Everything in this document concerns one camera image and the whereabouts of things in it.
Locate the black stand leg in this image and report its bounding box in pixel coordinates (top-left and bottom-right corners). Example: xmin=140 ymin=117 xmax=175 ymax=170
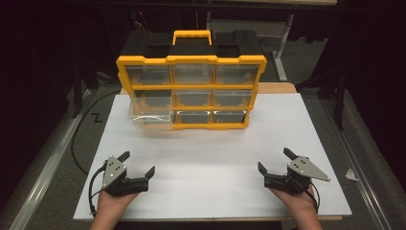
xmin=334 ymin=68 xmax=348 ymax=131
xmin=71 ymin=58 xmax=84 ymax=120

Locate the metal floor rail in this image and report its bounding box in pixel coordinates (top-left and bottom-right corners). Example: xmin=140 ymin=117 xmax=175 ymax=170
xmin=0 ymin=88 xmax=93 ymax=230
xmin=320 ymin=98 xmax=395 ymax=230

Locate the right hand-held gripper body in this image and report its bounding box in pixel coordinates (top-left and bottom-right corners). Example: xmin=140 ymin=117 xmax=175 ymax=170
xmin=263 ymin=155 xmax=331 ymax=196

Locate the white paper scrap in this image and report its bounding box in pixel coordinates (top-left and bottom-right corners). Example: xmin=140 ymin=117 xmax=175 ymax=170
xmin=344 ymin=168 xmax=360 ymax=183

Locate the row of clear cabinet drawers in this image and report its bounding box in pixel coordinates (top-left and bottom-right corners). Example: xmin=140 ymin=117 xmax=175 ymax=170
xmin=125 ymin=64 xmax=259 ymax=125

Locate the white board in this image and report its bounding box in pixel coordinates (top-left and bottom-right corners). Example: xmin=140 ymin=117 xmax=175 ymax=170
xmin=73 ymin=92 xmax=353 ymax=222

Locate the black floor cable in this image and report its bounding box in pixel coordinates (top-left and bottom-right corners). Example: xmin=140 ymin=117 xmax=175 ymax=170
xmin=70 ymin=89 xmax=123 ymax=176

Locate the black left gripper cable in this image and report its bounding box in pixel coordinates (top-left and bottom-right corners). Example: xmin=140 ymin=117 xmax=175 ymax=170
xmin=88 ymin=164 xmax=108 ymax=216

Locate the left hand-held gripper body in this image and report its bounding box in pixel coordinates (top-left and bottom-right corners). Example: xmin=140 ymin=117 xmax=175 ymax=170
xmin=101 ymin=155 xmax=150 ymax=197

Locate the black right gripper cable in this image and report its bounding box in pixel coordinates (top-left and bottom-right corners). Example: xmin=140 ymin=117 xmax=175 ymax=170
xmin=295 ymin=177 xmax=321 ymax=215

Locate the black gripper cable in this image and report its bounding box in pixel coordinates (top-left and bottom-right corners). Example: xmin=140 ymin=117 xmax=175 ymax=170
xmin=295 ymin=177 xmax=321 ymax=215
xmin=88 ymin=164 xmax=108 ymax=216

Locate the clear plastic drawer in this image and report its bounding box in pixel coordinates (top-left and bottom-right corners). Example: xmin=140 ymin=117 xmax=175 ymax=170
xmin=128 ymin=95 xmax=176 ymax=131

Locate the person's right hand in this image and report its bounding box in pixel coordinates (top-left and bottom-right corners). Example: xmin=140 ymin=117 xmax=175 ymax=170
xmin=268 ymin=184 xmax=318 ymax=219

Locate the person's left hand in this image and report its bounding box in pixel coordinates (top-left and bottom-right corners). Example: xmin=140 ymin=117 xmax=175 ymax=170
xmin=96 ymin=189 xmax=140 ymax=221

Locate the yellow and black organizer cabinet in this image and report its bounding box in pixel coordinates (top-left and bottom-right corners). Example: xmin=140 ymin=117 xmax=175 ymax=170
xmin=115 ymin=29 xmax=268 ymax=131

